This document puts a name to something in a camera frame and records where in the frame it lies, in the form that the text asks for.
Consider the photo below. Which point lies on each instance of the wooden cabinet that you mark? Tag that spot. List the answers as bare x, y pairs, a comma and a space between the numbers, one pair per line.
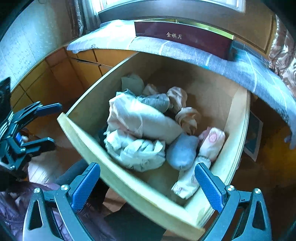
57, 69

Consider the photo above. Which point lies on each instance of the small pink cloth bundle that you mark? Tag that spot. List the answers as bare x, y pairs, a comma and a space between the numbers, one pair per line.
177, 96

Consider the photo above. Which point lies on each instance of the grey checked blanket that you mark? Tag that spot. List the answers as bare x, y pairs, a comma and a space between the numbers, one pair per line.
254, 69

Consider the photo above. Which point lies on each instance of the wooden drawer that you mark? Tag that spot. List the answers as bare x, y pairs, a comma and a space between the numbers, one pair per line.
208, 88

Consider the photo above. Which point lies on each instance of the strawberry print cloth bundle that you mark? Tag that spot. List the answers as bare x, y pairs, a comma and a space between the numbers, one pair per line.
208, 148

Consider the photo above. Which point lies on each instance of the window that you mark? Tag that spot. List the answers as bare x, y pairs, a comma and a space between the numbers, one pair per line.
161, 9

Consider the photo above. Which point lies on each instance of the purple jacket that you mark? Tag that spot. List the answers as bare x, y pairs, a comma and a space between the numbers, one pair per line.
13, 208

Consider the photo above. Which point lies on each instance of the grey cloth bundle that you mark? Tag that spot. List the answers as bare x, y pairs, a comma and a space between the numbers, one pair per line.
155, 102

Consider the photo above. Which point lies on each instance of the peach cloth bundle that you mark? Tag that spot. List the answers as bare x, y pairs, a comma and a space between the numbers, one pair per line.
187, 118

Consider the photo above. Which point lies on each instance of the patterned curtain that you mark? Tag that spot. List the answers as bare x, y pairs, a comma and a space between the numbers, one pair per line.
283, 53
81, 16

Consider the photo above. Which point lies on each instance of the white ribbed cloth bundle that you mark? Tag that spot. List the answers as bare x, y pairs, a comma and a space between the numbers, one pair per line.
136, 150

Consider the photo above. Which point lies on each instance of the printed paper sheet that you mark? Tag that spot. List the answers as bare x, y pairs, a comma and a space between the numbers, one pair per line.
253, 136

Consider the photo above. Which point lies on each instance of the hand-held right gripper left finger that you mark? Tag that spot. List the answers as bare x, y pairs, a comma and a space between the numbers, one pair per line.
84, 187

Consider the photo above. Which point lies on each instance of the large pale pink cloth bundle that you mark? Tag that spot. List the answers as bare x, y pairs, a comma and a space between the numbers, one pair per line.
138, 120

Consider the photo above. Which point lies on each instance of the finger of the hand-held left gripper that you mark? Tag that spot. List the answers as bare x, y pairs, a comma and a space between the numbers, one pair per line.
44, 144
49, 107

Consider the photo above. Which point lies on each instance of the blue-grey cloth bundle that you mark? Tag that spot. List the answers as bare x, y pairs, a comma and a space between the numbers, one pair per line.
182, 151

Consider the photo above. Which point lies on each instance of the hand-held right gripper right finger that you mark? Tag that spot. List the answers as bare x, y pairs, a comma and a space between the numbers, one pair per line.
209, 187

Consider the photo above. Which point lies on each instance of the cream terry cloth bundle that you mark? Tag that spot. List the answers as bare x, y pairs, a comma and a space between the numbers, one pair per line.
133, 83

